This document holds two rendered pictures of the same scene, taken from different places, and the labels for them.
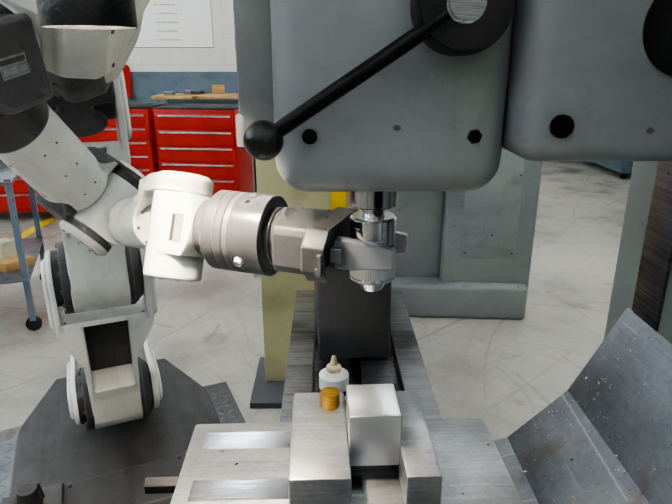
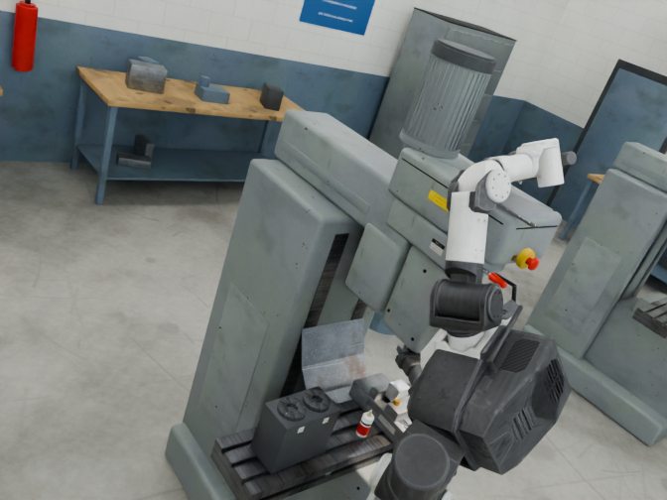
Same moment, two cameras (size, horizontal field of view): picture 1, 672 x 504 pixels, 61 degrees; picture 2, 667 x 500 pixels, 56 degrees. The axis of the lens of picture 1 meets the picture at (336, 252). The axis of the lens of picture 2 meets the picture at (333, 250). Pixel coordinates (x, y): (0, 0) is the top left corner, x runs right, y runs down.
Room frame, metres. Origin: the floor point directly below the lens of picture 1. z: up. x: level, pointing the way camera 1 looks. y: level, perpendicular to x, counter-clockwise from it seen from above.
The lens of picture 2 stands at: (2.10, 1.01, 2.37)
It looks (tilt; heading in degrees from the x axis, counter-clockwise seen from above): 25 degrees down; 225
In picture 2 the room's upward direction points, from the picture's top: 19 degrees clockwise
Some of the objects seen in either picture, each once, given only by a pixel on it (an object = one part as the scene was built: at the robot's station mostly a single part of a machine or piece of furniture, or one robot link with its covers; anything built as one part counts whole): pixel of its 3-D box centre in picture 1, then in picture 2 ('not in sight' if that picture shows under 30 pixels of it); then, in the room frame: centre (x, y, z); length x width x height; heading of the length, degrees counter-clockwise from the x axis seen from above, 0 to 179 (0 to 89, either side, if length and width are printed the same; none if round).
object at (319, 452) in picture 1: (319, 446); (405, 407); (0.52, 0.02, 1.02); 0.15 x 0.06 x 0.04; 2
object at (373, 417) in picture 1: (371, 423); (397, 391); (0.52, -0.04, 1.05); 0.06 x 0.05 x 0.06; 2
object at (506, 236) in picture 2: not in sight; (470, 201); (0.56, -0.05, 1.81); 0.47 x 0.26 x 0.16; 91
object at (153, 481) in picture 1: (165, 484); not in sight; (0.51, 0.19, 0.98); 0.04 x 0.02 x 0.02; 92
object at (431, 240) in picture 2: not in sight; (448, 234); (0.56, -0.08, 1.68); 0.34 x 0.24 x 0.10; 91
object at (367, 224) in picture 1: (373, 219); not in sight; (0.56, -0.04, 1.26); 0.05 x 0.05 x 0.01
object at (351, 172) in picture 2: not in sight; (359, 177); (0.57, -0.54, 1.66); 0.80 x 0.23 x 0.20; 91
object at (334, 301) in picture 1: (348, 280); (296, 427); (0.98, -0.02, 1.03); 0.22 x 0.12 x 0.20; 4
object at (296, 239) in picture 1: (290, 239); (418, 371); (0.59, 0.05, 1.23); 0.13 x 0.12 x 0.10; 161
